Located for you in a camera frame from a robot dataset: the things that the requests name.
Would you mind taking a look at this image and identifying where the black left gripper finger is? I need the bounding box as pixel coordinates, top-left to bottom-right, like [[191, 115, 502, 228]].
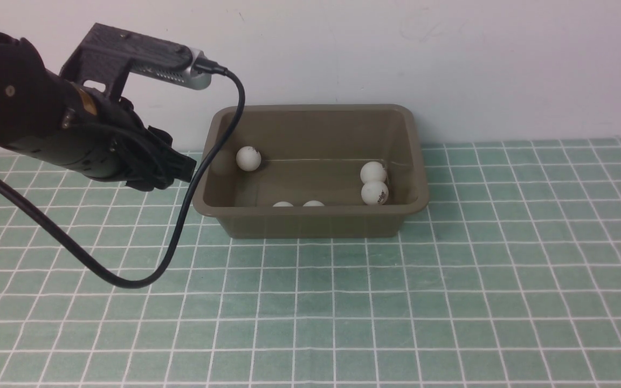
[[127, 126, 197, 192]]

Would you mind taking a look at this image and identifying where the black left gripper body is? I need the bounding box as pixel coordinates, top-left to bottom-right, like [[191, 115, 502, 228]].
[[25, 86, 149, 185]]

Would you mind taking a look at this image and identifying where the white ping-pong ball with logo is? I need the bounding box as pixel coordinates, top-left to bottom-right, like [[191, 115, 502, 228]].
[[235, 147, 262, 172]]

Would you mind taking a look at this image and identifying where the white ping-pong ball speckled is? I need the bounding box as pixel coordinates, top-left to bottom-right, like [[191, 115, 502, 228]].
[[360, 161, 388, 184]]

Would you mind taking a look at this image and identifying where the white ping-pong ball printed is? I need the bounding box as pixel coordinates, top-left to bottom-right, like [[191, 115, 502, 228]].
[[361, 180, 389, 206]]

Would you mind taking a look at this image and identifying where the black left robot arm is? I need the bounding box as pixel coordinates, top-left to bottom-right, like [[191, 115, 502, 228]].
[[0, 24, 197, 192]]

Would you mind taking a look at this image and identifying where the olive green plastic bin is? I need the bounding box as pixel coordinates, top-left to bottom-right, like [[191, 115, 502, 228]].
[[192, 104, 429, 239]]

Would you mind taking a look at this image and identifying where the green checkered table mat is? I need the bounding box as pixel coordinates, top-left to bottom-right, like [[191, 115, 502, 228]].
[[0, 139, 621, 387]]

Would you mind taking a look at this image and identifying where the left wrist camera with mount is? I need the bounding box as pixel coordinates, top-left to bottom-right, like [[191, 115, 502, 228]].
[[59, 24, 211, 101]]

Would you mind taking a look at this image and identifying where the black left camera cable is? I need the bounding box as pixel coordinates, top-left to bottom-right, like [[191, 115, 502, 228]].
[[0, 59, 246, 289]]

